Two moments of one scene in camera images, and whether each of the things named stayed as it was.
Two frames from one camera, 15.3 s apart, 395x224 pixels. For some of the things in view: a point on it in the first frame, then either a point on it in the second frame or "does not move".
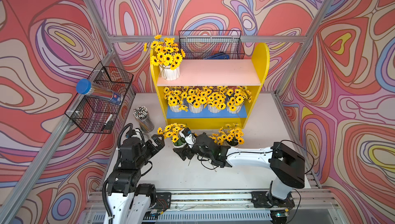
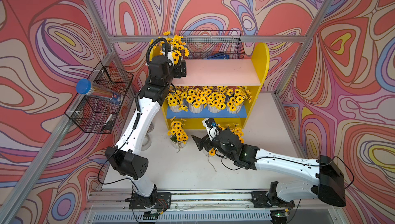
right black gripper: [181, 152] -> [199, 143]
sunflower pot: [235, 96] does not move
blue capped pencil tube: [85, 86] does not move
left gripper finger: [159, 140] -> [180, 70]
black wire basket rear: [212, 44] does not move
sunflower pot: [231, 134] does not move
